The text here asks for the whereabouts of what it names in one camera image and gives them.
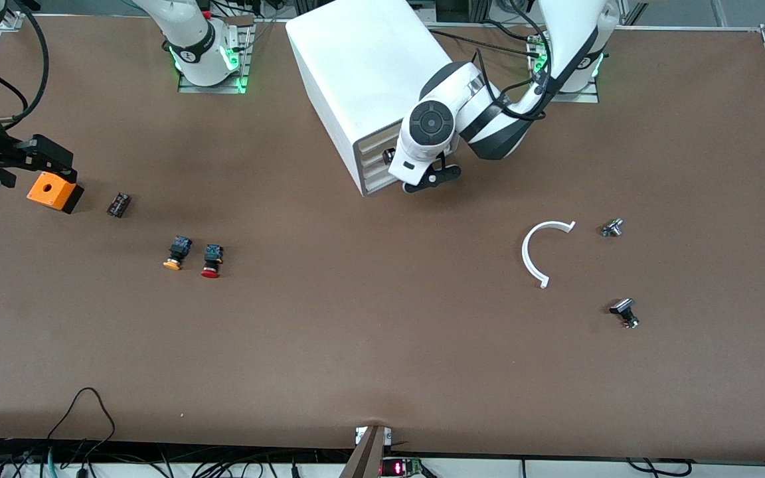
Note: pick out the yellow push button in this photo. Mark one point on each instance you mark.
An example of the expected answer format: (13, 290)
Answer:
(176, 252)

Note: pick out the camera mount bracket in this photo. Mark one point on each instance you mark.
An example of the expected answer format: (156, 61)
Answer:
(368, 455)

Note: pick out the circuit board red display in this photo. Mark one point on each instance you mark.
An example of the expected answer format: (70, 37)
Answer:
(399, 468)

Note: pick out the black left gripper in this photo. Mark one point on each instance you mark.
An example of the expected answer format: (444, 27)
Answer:
(388, 155)

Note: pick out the aluminium right arm base plate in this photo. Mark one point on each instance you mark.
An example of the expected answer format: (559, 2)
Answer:
(213, 87)

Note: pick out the aluminium left arm base plate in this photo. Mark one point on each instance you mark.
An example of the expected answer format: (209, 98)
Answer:
(575, 97)

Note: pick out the small black contact block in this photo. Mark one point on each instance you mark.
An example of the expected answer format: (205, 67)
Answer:
(119, 204)

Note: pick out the orange button enclosure box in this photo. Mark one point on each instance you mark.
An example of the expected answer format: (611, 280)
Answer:
(54, 192)

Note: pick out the white curved plastic arc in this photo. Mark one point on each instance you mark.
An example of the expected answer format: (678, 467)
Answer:
(526, 255)

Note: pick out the small silver knob switch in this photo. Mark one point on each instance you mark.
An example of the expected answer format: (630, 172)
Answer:
(611, 228)

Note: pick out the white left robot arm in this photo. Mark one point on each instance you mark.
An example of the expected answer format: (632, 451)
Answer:
(435, 156)

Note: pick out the black head silver switch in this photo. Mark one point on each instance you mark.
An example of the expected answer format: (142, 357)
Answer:
(623, 309)

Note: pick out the red push button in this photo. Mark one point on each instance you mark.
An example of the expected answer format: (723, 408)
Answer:
(211, 262)

